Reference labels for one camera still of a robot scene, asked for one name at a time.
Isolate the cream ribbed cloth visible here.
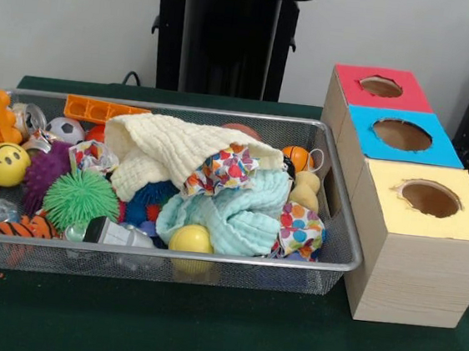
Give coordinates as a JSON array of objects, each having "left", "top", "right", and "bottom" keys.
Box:
[{"left": 96, "top": 108, "right": 287, "bottom": 218}]

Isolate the blue spiky toy with face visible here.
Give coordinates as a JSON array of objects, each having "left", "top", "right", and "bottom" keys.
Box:
[{"left": 122, "top": 175, "right": 180, "bottom": 228}]

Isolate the shallow clear mesh bin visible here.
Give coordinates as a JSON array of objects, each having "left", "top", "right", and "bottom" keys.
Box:
[{"left": 0, "top": 86, "right": 378, "bottom": 309}]

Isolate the wooden box with three holes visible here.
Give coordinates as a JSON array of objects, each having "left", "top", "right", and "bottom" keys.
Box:
[{"left": 299, "top": 61, "right": 469, "bottom": 333}]

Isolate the mint ribbed cloth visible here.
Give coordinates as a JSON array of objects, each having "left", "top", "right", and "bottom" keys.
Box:
[{"left": 154, "top": 157, "right": 295, "bottom": 261}]

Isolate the small orange basketball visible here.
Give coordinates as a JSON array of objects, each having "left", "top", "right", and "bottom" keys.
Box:
[{"left": 279, "top": 144, "right": 317, "bottom": 174}]

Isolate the plain yellow ball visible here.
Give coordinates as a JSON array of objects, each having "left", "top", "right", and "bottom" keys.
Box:
[{"left": 164, "top": 221, "right": 218, "bottom": 274}]

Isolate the green spiky ball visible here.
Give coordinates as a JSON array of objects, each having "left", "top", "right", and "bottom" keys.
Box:
[{"left": 39, "top": 165, "right": 125, "bottom": 238}]

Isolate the long orange block with holes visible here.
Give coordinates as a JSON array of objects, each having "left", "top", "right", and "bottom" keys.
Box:
[{"left": 62, "top": 93, "right": 153, "bottom": 130}]

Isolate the purple spiky ball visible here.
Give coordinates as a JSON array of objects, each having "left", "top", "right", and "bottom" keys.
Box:
[{"left": 20, "top": 137, "right": 75, "bottom": 213}]

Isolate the yellow smiley ball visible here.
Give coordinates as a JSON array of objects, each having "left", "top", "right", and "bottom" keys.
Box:
[{"left": 0, "top": 141, "right": 33, "bottom": 190}]

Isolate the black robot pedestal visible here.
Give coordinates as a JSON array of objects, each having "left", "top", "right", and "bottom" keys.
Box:
[{"left": 136, "top": 0, "right": 324, "bottom": 108}]

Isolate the black cable loop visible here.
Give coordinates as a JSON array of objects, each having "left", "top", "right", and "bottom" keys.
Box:
[{"left": 121, "top": 70, "right": 144, "bottom": 88}]

